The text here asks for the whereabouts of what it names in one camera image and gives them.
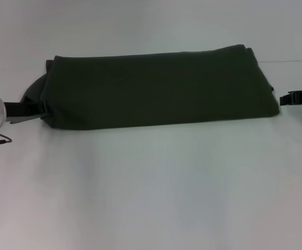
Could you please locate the dark green t-shirt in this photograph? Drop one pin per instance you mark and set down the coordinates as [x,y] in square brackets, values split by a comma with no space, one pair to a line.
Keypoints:
[153,86]

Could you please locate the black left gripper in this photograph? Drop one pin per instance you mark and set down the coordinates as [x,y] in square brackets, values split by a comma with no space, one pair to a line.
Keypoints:
[20,109]

